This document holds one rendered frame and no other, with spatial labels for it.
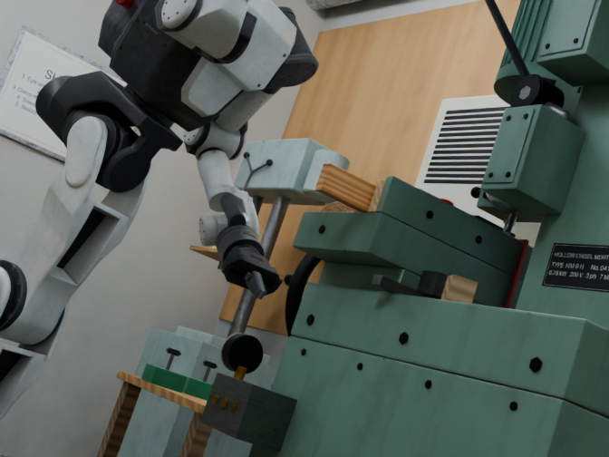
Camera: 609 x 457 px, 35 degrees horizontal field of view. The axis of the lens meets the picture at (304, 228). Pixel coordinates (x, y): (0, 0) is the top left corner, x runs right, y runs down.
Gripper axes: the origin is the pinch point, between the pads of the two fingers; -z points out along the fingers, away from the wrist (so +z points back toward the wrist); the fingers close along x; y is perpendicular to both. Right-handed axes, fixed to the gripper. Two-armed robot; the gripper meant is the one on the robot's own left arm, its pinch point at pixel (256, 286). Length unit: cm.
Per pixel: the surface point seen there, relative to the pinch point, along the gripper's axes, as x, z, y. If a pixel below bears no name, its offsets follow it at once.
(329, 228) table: 15.1, -34.9, 28.6
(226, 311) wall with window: -120, 219, -116
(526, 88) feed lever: 5, -40, 61
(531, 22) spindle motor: -4, -20, 69
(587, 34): 7, -48, 72
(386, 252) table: 12, -46, 33
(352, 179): 19, -39, 38
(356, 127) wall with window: -125, 220, -8
